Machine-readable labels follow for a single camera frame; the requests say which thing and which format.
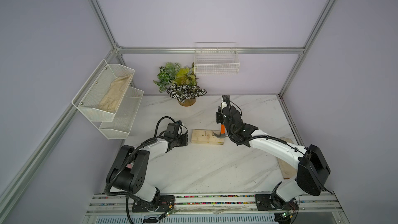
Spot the orange black claw hammer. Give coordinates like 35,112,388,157
212,124,226,139

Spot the pale wooden block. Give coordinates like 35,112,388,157
191,129,224,145

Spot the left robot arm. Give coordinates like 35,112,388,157
103,116,188,211

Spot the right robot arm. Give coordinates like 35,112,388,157
216,95,331,210

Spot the potted artificial plant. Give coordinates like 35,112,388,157
153,62,207,106

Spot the beige glove in shelf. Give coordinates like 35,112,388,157
98,74,133,113

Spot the white two-tier mesh shelf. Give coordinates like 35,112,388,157
72,60,144,140

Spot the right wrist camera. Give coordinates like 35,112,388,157
221,94,231,110

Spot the white wire wall basket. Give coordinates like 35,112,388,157
193,42,240,76

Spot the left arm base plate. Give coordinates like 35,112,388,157
131,195,175,213

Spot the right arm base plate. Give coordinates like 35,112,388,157
255,194,298,211

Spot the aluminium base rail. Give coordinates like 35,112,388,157
83,192,350,224

